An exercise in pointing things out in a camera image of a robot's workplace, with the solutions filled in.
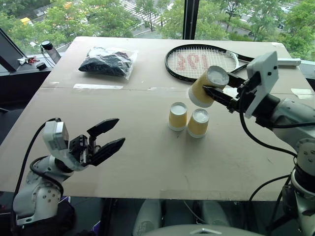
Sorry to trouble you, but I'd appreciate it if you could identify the clear bag of dark items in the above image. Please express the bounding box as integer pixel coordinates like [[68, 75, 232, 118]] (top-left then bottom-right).
[[78, 46, 139, 81]]

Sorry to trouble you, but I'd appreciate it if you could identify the black bottle with round cap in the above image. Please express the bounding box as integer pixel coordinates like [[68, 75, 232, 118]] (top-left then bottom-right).
[[40, 41, 62, 67]]

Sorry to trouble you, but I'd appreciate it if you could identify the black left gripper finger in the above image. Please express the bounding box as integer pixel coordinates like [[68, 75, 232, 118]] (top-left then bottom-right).
[[91, 137, 126, 166], [87, 118, 121, 143]]

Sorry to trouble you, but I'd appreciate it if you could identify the black side desk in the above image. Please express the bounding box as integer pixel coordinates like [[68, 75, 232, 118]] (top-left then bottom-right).
[[0, 64, 54, 110]]

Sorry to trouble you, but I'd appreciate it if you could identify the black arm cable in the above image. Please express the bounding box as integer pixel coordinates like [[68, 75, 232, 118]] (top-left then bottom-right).
[[13, 118, 65, 205], [239, 90, 300, 158]]

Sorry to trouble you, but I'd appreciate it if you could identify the black white tennis racket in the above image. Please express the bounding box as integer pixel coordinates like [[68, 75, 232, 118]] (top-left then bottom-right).
[[164, 44, 255, 83]]

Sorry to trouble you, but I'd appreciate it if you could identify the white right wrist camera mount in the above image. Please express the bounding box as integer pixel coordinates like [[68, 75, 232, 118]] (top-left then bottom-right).
[[245, 51, 280, 119]]

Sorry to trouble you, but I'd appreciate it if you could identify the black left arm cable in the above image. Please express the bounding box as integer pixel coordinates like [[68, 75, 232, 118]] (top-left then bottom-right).
[[13, 118, 65, 205]]

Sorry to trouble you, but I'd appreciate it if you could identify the black table leg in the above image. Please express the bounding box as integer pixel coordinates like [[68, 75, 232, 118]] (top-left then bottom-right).
[[101, 198, 119, 236]]

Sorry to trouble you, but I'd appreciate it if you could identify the clear tape strip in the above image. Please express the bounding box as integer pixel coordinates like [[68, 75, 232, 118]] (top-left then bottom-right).
[[73, 83, 124, 90]]

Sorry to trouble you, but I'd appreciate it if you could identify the grey rounded robot torso shell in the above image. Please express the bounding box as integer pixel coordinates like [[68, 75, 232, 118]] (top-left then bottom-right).
[[147, 224, 265, 236]]

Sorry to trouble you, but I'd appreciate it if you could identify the white rectangular box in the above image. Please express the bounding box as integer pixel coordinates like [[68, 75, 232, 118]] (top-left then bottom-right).
[[277, 58, 301, 67]]

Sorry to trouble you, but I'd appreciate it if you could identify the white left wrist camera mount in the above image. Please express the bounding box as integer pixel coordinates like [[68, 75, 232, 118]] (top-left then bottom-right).
[[42, 118, 90, 172]]

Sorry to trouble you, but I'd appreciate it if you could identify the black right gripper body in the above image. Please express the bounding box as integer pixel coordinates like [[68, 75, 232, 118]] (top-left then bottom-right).
[[227, 72, 262, 114]]

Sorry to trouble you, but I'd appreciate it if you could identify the black cable by torso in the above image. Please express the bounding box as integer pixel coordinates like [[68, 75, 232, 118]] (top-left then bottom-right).
[[248, 174, 296, 233]]

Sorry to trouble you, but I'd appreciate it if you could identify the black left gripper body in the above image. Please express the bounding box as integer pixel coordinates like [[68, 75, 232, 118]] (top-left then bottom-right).
[[68, 134, 101, 168]]

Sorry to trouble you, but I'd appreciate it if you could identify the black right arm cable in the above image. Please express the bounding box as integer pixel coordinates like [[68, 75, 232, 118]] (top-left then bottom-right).
[[239, 90, 300, 158]]

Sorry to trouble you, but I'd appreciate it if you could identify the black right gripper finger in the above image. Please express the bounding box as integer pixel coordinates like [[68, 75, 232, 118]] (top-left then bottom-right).
[[227, 73, 248, 89], [202, 85, 237, 109]]

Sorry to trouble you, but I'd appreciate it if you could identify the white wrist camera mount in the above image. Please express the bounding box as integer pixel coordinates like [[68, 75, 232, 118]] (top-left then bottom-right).
[[245, 51, 280, 119], [42, 118, 90, 172]]

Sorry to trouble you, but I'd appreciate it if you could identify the yellow paper cup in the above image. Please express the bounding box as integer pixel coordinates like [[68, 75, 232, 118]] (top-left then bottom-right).
[[188, 65, 229, 108], [187, 108, 210, 139], [168, 102, 188, 132]]

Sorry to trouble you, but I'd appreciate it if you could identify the silver rounded robot leg shell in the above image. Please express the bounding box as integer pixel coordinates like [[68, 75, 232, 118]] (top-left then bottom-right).
[[132, 199, 164, 236], [201, 200, 232, 228]]

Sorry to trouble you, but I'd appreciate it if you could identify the dark window frame post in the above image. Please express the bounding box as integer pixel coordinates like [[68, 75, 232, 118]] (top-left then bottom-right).
[[183, 0, 200, 40]]

